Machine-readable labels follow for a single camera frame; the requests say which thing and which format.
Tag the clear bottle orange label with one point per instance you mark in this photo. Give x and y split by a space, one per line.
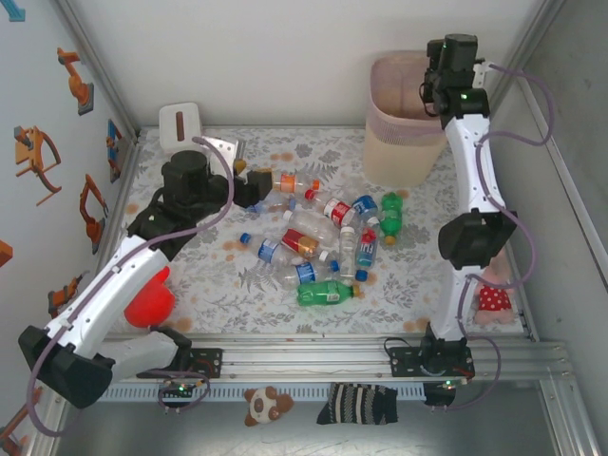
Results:
290 182

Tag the clear bottle light blue label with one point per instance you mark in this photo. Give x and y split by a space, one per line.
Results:
280 204

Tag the clear bottle no label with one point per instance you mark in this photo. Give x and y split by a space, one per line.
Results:
313 225

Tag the bottle red gold label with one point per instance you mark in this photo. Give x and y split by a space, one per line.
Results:
299 242

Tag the clear bottle red label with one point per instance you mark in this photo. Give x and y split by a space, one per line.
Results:
338 210

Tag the slim clear bottle white cap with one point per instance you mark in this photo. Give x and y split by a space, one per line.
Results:
347 256

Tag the green bottle white label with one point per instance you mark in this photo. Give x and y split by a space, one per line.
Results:
323 293

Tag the Fiji water bottle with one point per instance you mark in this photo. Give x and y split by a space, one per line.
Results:
366 254

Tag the small green bottle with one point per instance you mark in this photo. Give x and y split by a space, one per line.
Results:
392 221

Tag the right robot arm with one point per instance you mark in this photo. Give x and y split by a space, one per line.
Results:
468 161

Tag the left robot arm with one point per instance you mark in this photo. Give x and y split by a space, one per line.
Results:
114 297

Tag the beige bin with pink bag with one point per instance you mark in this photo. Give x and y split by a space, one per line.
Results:
394 157

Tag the white tissue box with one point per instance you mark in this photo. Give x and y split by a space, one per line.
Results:
168 123

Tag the small bottle blue label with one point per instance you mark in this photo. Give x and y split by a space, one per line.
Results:
365 204

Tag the floral table cloth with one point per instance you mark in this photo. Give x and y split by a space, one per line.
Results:
332 320

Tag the controller board with LED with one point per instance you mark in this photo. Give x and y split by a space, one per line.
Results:
180 389
442 392

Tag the panda plush toy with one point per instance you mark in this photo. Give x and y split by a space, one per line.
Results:
263 406

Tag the black white striped sock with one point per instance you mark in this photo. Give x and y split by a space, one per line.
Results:
356 404

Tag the pink plush toy polka dots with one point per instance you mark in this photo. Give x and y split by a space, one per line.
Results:
494 299

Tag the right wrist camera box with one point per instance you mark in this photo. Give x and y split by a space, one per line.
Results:
480 73

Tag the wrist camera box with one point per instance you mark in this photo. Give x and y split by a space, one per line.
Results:
480 73
221 149

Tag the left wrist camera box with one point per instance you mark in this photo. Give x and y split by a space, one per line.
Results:
221 149

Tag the blue orange wall sticker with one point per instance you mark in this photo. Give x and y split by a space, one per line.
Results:
114 152

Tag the aluminium corner post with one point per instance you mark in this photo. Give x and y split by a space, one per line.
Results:
546 12
101 71

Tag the orange claw wall sticker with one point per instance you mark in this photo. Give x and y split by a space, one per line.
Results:
28 152

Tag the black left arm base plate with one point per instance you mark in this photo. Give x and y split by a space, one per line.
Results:
211 363

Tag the aluminium front rail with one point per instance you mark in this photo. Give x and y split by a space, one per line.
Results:
309 361

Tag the orange block wall sticker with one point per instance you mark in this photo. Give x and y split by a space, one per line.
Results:
5 252

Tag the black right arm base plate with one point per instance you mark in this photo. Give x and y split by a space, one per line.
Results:
404 363

